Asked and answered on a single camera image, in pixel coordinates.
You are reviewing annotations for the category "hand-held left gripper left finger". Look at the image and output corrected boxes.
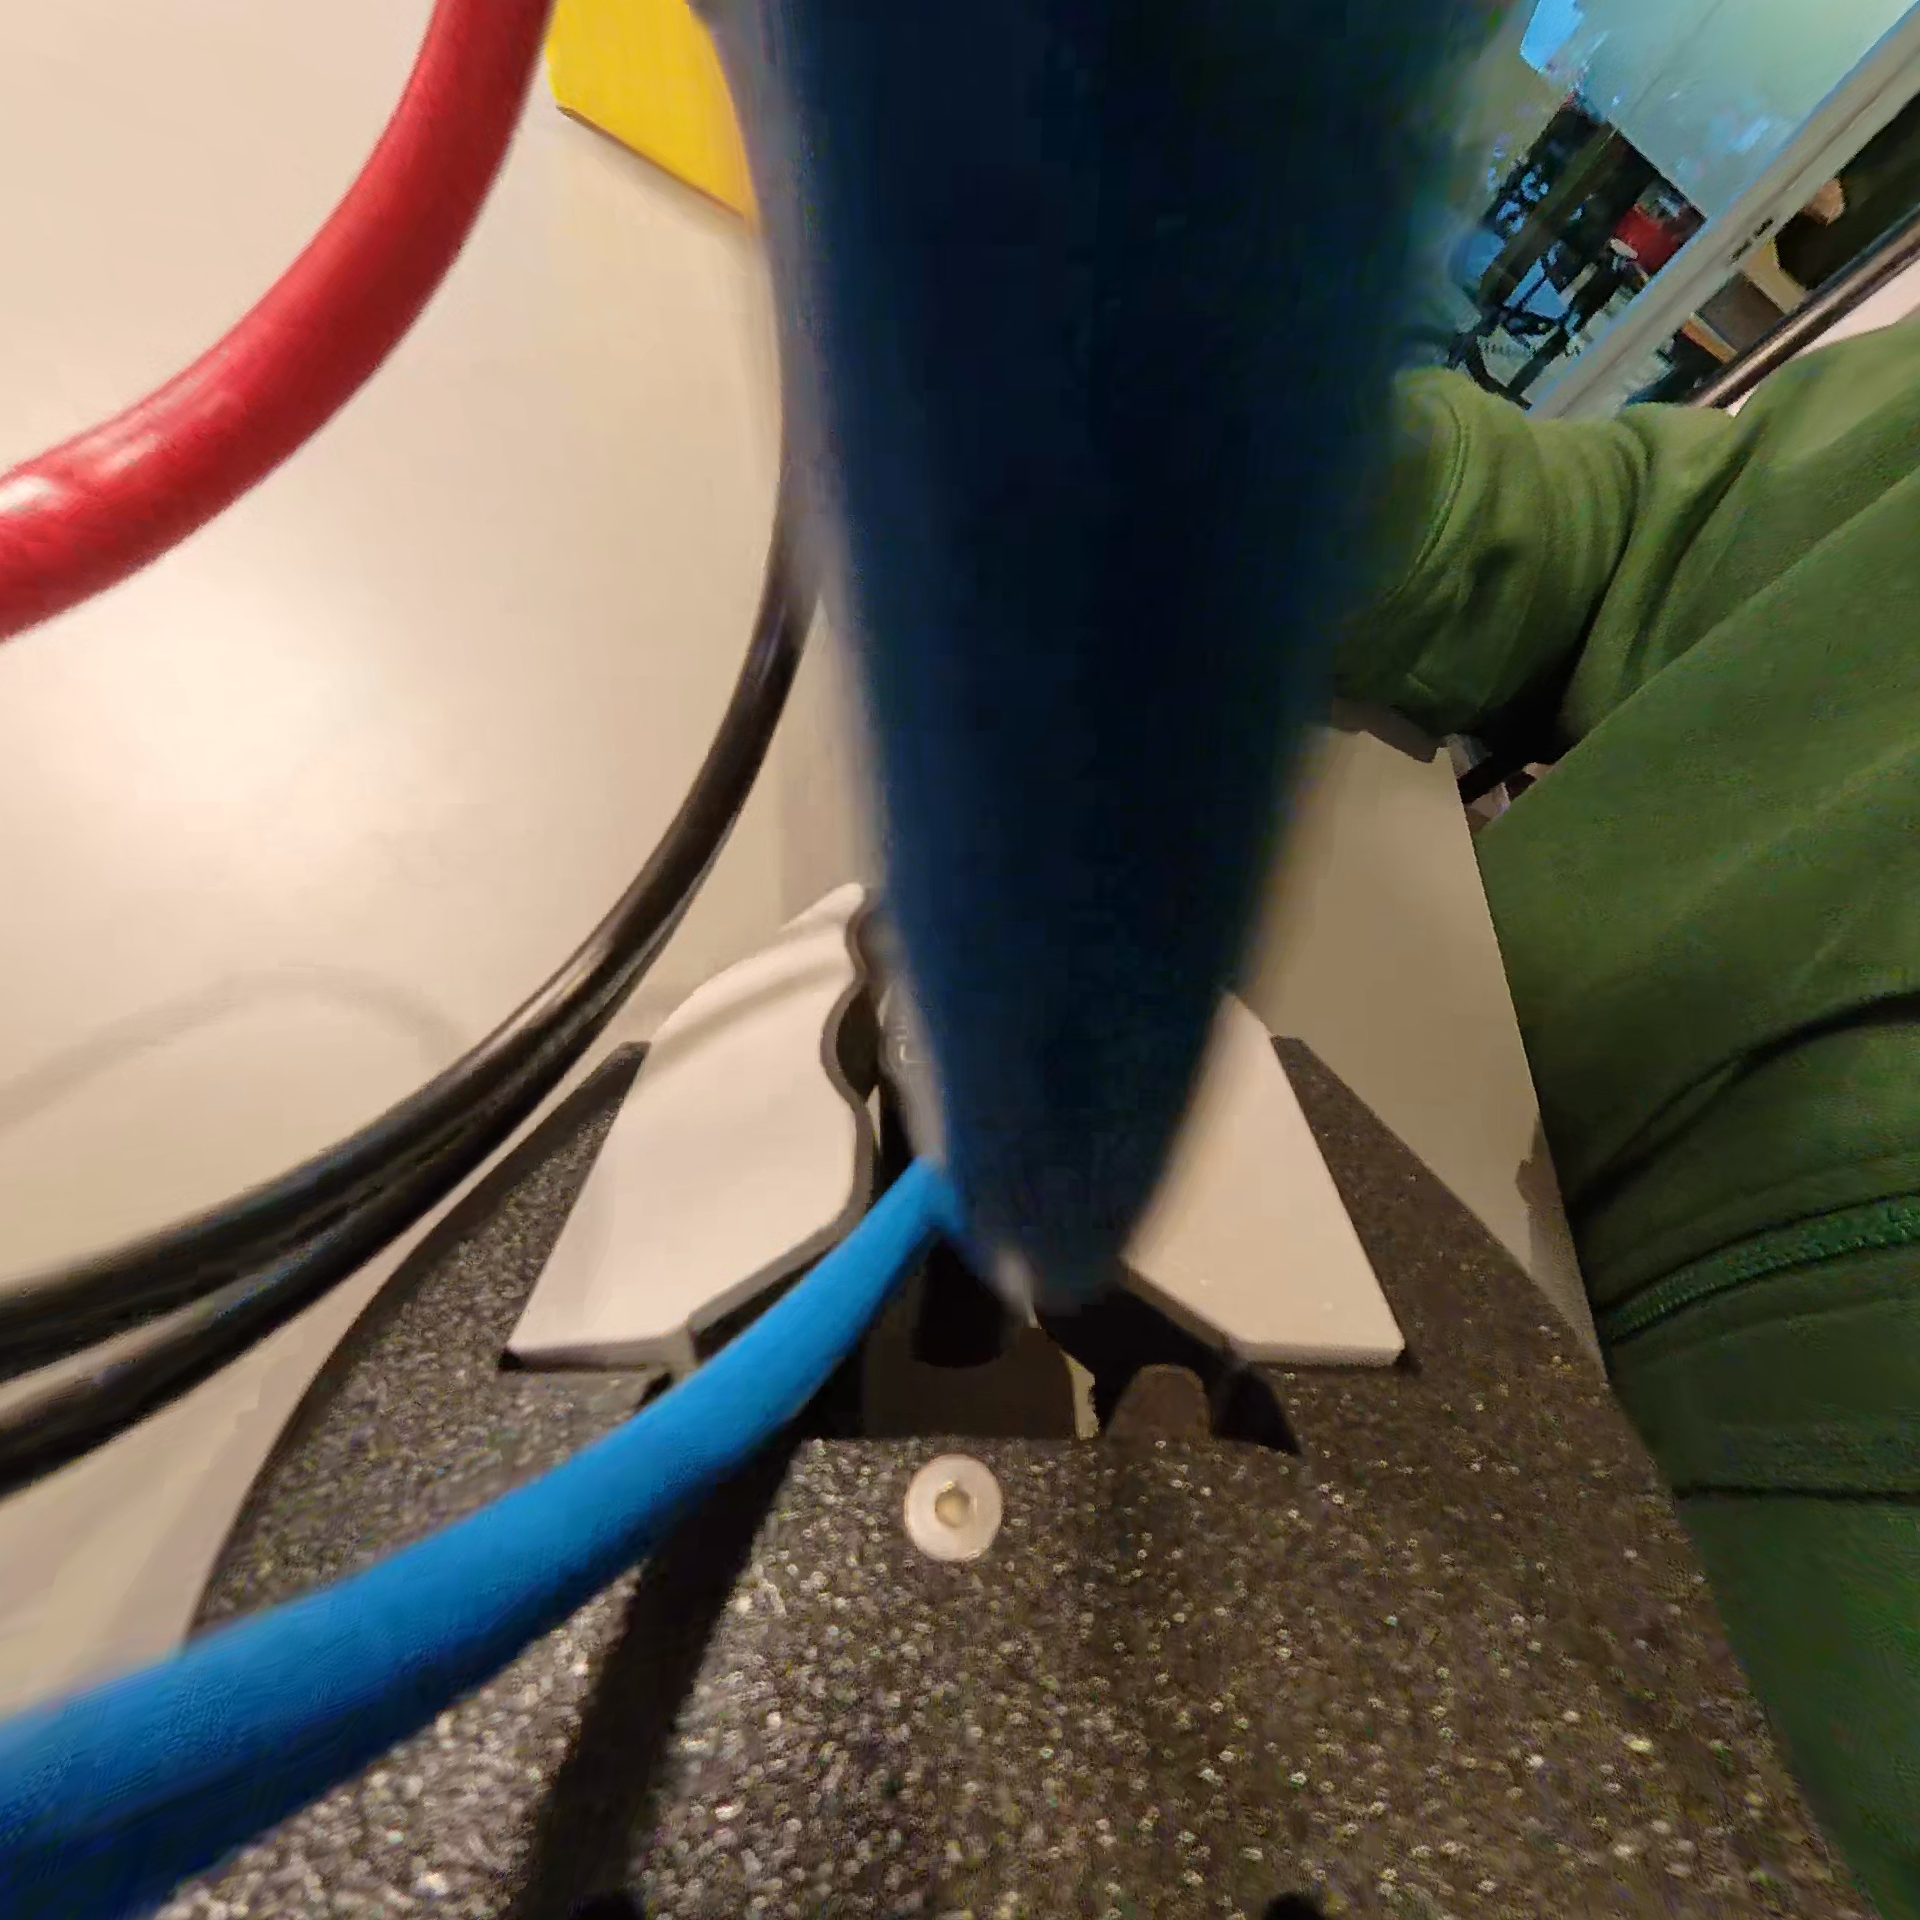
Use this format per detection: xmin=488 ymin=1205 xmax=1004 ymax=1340
xmin=507 ymin=883 xmax=890 ymax=1368

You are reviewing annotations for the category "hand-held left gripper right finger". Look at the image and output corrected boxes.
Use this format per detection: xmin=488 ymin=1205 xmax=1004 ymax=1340
xmin=1117 ymin=988 xmax=1413 ymax=1368

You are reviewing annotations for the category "blue ethernet cable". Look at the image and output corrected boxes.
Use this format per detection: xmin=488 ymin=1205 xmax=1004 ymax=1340
xmin=0 ymin=0 xmax=1480 ymax=1920

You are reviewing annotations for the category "red ethernet cable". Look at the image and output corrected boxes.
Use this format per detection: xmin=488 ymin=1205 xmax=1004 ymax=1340
xmin=0 ymin=0 xmax=557 ymax=644

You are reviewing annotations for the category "person's right forearm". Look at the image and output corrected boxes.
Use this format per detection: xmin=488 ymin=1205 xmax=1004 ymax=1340
xmin=1335 ymin=367 xmax=1802 ymax=768

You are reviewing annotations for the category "person's green jacket torso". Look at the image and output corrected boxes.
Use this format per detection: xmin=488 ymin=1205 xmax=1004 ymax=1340
xmin=1476 ymin=322 xmax=1920 ymax=1920

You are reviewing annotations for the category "yellow plastic bin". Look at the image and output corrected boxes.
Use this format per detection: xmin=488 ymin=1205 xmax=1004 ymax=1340
xmin=544 ymin=0 xmax=762 ymax=222

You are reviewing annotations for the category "black ethernet cable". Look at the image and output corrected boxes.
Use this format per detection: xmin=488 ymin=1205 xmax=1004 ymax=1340
xmin=0 ymin=517 xmax=825 ymax=1494

